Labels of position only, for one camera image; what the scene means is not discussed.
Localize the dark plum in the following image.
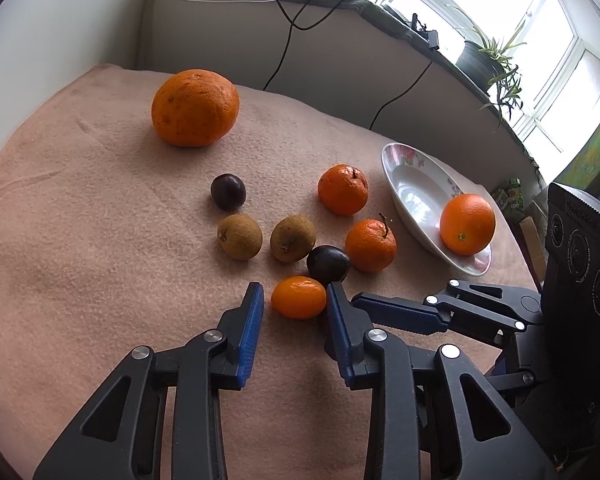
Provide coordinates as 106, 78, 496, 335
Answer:
306, 245, 350, 286
210, 174, 246, 211

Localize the small kumquat orange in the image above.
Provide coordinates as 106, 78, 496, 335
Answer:
271, 275, 327, 320

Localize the brown kiwi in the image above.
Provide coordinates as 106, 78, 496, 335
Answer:
270, 214, 316, 263
216, 214, 263, 261

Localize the large orange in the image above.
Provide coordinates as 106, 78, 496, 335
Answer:
150, 70, 240, 148

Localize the tangerine with stem lower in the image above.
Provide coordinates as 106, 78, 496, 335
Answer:
344, 214, 398, 273

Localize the tangerine with stem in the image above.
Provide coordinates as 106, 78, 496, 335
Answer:
317, 165, 368, 216
344, 214, 398, 273

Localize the white floral bowl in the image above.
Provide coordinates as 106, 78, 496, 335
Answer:
380, 142, 492, 278

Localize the tangerine with stem upper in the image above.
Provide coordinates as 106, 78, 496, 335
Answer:
317, 165, 368, 216

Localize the cardboard box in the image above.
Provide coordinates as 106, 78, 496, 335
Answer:
516, 217, 546, 286

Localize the green packet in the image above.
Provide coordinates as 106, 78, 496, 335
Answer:
491, 178, 524, 214

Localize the potted spider plant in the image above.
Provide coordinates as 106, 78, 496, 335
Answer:
456, 20, 526, 126

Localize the black adapter on sill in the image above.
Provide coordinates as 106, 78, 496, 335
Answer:
411, 13, 439, 51

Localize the black camera box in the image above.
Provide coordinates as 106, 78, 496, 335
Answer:
542, 182, 600, 354

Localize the black cable right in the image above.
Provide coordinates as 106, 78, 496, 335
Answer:
368, 49, 436, 132

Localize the black cable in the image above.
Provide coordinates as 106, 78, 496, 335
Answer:
239, 0, 356, 92
368, 49, 436, 132

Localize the black cable left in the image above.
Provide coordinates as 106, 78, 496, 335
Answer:
239, 0, 356, 92

